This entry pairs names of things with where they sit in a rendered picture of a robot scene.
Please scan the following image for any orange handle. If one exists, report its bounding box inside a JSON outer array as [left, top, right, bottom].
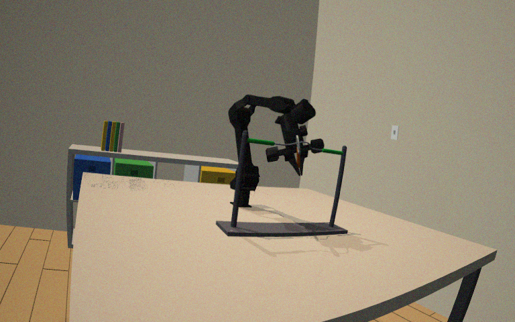
[[296, 136, 301, 168]]

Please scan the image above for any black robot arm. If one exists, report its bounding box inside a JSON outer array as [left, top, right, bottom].
[[228, 94, 316, 207]]

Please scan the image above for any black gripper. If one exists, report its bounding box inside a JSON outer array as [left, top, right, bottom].
[[266, 127, 325, 176]]

